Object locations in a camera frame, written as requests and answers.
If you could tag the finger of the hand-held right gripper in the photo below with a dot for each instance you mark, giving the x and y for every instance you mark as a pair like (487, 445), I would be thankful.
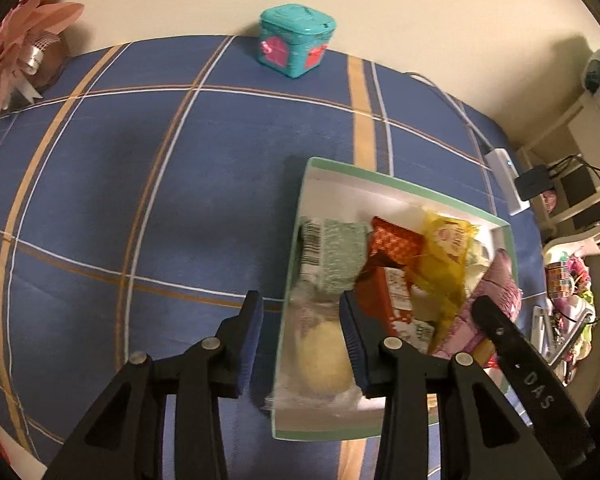
(495, 325)

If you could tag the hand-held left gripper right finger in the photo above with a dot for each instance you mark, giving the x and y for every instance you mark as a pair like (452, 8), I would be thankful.
(352, 345)

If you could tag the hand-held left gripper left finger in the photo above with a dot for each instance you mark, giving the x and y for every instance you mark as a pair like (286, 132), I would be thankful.
(247, 345)

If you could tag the clear-wrapped round bun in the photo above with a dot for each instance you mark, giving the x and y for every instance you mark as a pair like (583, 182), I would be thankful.
(322, 360)

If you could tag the purple snack packet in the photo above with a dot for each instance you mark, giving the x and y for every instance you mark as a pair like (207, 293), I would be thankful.
(500, 280)

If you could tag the small red white-label packet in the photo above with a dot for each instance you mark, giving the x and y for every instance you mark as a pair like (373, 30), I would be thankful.
(380, 295)

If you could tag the yellow snack packet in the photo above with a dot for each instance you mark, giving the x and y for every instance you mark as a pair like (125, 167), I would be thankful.
(445, 255)

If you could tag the green white snack packet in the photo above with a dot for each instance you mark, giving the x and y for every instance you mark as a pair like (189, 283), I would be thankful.
(335, 255)

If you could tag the orange-red dotted snack packet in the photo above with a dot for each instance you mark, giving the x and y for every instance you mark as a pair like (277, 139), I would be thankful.
(392, 245)

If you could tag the shallow teal cardboard box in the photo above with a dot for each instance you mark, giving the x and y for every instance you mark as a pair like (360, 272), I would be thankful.
(345, 195)

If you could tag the grey metal item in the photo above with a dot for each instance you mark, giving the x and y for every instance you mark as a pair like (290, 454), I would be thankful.
(540, 325)

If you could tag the white power strip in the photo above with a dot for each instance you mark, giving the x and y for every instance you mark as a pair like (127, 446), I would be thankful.
(505, 180)

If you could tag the black charger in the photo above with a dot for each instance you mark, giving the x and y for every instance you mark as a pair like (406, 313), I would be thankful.
(534, 182)

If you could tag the blue plaid bedsheet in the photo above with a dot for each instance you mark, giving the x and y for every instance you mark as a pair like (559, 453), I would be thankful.
(130, 185)

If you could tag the teal tin box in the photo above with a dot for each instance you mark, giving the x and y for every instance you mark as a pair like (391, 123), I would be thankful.
(295, 40)

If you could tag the pink flower bouquet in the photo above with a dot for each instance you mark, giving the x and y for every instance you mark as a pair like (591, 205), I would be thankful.
(10, 60)

